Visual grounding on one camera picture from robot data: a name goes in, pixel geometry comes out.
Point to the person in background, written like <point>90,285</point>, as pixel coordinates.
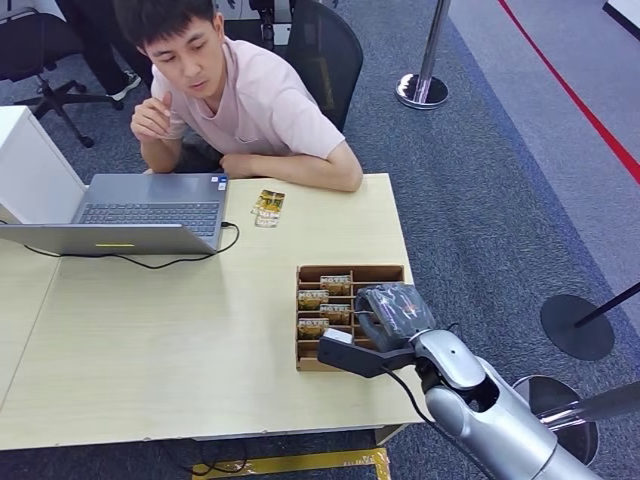
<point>95,46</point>

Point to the person's right hand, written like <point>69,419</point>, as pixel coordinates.
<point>150,119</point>

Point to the chrome stanchion with mirror base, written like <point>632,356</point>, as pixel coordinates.
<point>575,397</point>

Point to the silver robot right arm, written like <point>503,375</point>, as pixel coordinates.
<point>500,424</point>

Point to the black round stanchion base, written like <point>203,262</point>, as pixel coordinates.
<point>575,331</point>

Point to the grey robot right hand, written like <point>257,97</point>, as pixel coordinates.
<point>395,314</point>

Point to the person's left hand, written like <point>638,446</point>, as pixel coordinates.
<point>235,166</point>

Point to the yellow floor tape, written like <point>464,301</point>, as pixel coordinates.
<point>300,462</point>

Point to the white table leg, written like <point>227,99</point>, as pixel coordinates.
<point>390,434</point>

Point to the brown cardboard divider tray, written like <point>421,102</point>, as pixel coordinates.
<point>307,363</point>

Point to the chrome stanchion post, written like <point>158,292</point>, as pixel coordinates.
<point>423,89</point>

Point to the person's left forearm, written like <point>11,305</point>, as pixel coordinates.
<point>300,173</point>

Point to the person's right forearm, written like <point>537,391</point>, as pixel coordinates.
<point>157,158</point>

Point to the black swivel office chair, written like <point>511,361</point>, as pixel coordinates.
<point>30,46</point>

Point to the grey laptop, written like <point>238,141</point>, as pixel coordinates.
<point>150,212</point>

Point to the black mesh office chair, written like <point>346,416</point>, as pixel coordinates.
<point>324,60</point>

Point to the dark equipment stand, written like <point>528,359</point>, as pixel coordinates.
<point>267,23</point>

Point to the white panel black edge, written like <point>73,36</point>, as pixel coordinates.
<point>627,10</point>

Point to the white box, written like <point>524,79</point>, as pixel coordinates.
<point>30,172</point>

